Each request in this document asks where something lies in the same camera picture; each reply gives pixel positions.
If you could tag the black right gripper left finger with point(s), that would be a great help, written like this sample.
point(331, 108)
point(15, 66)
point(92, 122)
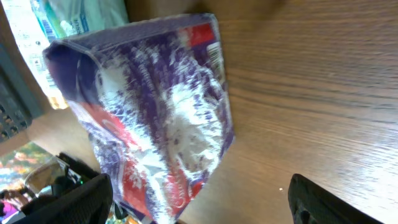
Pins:
point(89, 203)

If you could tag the red purple tissue pack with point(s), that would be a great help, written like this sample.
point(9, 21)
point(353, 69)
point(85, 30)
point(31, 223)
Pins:
point(153, 98)

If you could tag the grey plastic mesh basket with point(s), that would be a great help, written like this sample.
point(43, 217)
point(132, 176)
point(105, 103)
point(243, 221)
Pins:
point(19, 106)

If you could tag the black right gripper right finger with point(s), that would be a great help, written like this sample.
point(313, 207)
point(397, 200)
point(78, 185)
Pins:
point(311, 204)

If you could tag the green toilet tissue pack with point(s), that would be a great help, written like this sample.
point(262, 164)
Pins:
point(62, 18)

